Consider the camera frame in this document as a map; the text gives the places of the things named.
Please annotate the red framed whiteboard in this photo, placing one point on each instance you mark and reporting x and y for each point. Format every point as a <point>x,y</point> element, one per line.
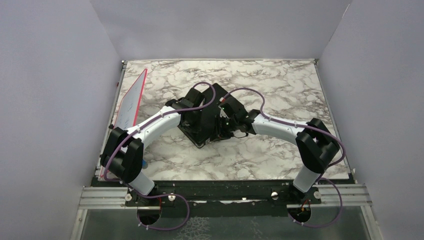
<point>128,101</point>

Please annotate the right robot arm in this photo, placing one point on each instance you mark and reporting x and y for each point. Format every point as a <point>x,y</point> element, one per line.
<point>316,145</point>

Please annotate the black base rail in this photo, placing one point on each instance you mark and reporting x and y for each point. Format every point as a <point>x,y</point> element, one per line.
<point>215,198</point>

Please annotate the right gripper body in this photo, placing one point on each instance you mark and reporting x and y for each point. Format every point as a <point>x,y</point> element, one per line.
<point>227,126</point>

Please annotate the black poker case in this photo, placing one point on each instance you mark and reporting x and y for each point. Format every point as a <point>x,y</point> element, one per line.
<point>208,116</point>

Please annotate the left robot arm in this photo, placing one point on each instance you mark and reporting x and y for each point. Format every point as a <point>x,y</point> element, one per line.
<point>123,153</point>

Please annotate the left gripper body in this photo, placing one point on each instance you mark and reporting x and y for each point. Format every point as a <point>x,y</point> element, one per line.
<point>194,124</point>

